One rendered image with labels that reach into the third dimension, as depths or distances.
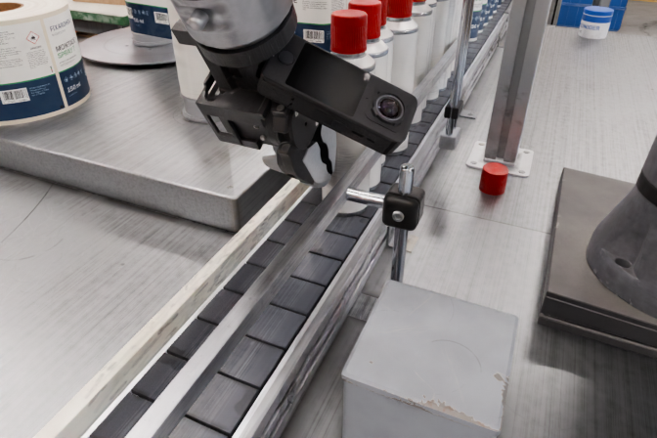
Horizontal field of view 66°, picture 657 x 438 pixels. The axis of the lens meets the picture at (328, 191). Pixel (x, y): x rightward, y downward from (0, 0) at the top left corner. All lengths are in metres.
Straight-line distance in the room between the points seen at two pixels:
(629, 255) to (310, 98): 0.33
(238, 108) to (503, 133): 0.47
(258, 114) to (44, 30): 0.52
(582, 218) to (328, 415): 0.36
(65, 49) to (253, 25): 0.58
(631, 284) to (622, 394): 0.09
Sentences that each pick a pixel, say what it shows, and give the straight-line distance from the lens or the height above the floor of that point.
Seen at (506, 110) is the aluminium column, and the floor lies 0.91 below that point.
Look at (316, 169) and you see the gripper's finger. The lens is 0.46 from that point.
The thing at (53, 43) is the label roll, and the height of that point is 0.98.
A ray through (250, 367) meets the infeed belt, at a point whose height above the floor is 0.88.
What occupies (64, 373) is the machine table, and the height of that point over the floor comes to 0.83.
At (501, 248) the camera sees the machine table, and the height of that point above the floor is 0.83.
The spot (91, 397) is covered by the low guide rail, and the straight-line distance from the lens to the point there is 0.37.
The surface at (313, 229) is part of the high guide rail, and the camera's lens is 0.38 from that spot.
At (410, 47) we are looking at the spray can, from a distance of 0.62.
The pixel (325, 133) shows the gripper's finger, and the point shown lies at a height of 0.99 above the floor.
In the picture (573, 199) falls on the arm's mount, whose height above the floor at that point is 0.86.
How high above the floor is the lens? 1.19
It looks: 32 degrees down
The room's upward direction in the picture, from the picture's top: straight up
